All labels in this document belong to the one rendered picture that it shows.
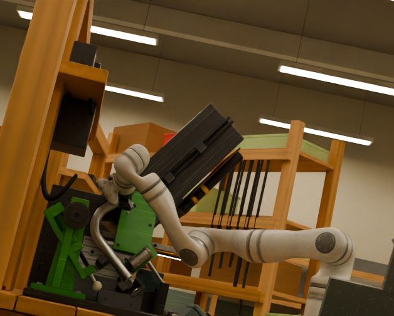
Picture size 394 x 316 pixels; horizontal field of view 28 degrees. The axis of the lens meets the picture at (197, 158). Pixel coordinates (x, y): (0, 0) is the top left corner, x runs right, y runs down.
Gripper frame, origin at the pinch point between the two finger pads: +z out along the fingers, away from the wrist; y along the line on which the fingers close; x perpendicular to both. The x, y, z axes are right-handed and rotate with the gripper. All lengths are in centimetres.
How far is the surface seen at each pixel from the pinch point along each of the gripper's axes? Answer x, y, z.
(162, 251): -7.9, -18.6, 15.3
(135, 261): 6.5, -19.8, -0.7
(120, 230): 4.0, -8.2, 2.8
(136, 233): 0.2, -11.6, 2.8
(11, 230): 43, -9, -55
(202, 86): -445, 302, 778
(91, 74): -1.6, 25.8, -38.9
